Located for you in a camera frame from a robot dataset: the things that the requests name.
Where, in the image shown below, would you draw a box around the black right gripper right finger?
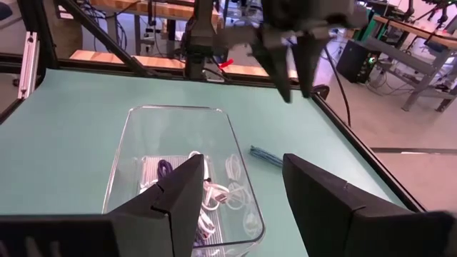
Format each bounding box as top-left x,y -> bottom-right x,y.
282,153 -> 457,257

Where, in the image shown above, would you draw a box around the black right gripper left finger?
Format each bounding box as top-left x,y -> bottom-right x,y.
0,153 -> 206,257

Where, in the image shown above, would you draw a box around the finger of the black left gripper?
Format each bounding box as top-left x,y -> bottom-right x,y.
252,38 -> 293,104
293,30 -> 325,99

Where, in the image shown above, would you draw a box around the white USB-C cable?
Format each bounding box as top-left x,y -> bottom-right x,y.
189,150 -> 231,211
195,209 -> 217,241

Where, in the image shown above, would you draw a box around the purple USB-C cable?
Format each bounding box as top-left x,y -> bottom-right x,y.
156,158 -> 174,181

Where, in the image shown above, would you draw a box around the black computer tower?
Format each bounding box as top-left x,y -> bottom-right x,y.
335,39 -> 373,85

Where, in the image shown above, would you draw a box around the green equipment case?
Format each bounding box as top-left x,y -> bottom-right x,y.
355,16 -> 380,42

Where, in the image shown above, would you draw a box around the grey metal workbench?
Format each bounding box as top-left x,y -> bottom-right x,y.
363,14 -> 457,114

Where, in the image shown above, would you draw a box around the clear plastic bin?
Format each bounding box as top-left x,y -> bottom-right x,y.
101,104 -> 267,257

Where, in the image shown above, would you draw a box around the wooden workbench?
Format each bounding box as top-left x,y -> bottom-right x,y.
89,0 -> 224,23

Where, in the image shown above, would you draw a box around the light wooden board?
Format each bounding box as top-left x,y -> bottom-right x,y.
69,49 -> 299,80

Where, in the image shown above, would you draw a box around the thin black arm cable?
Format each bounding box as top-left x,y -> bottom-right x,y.
322,44 -> 353,129

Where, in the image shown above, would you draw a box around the blue coiled USB-C cable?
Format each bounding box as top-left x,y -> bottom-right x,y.
248,144 -> 285,168

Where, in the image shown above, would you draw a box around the black diagonal frame brace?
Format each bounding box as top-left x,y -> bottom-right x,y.
53,0 -> 158,78

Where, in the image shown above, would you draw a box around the silver aluminium bracket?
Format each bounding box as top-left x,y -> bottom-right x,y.
16,31 -> 40,101

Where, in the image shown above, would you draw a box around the black vertical frame post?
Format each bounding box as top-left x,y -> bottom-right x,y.
16,0 -> 60,71

